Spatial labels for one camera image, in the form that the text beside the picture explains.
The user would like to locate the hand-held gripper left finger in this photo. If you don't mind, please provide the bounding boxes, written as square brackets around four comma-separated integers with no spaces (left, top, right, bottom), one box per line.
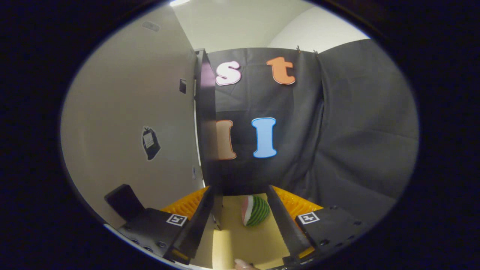
[118,185,224,266]

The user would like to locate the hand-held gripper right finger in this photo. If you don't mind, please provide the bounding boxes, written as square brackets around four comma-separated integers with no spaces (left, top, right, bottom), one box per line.
[265,185,372,266]

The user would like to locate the black door handle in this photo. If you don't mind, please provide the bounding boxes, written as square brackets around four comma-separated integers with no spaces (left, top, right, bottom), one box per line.
[104,184,146,222]

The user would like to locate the grey shoe cabinet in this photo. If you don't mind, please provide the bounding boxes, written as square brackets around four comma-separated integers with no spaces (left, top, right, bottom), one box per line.
[194,48,222,195]

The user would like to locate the white shoe cabinet door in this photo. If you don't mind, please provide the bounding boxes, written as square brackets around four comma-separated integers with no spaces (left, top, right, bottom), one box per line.
[60,5,206,230]

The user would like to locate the green striped watermelon slice toy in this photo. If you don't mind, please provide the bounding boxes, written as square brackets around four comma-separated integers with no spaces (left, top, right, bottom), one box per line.
[241,195,271,227]

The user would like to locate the black backdrop cloth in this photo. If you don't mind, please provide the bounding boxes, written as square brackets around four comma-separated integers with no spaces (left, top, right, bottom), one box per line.
[206,39,420,240]

